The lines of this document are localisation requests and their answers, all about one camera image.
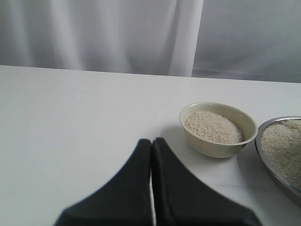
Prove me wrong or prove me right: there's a small cream ceramic bowl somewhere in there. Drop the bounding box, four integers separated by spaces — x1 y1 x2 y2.
179 102 258 159

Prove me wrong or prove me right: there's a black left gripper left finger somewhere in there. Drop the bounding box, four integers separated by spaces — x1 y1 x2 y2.
55 139 153 226

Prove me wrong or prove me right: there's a white curtain backdrop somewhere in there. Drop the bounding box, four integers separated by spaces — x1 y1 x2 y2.
0 0 301 82

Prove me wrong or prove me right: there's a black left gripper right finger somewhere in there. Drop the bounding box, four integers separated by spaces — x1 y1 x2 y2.
151 137 261 226

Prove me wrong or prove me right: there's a large steel rice plate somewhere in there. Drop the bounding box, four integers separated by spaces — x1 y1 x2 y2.
255 116 301 206

